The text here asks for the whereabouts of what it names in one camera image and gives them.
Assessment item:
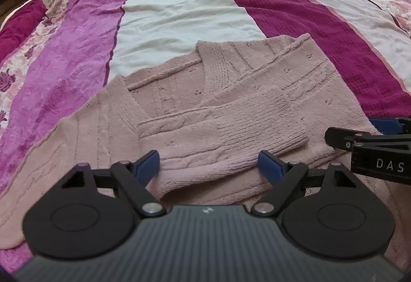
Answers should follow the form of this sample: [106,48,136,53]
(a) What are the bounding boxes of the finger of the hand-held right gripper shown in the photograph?
[324,127,411,152]
[369,117,411,135]

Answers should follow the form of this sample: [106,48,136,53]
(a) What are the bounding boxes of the striped floral bedspread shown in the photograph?
[0,0,411,274]

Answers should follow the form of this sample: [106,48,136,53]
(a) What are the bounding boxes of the magenta pillow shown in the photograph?
[0,0,49,62]

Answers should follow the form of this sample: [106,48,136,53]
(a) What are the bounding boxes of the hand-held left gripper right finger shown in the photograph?
[250,150,359,217]

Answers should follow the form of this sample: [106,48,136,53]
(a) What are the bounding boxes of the wooden headboard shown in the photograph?
[0,0,28,23]

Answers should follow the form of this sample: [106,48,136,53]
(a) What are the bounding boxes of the pink knitted sweater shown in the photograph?
[0,33,411,273]

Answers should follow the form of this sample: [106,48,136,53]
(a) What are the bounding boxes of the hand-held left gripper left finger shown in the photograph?
[60,150,166,217]

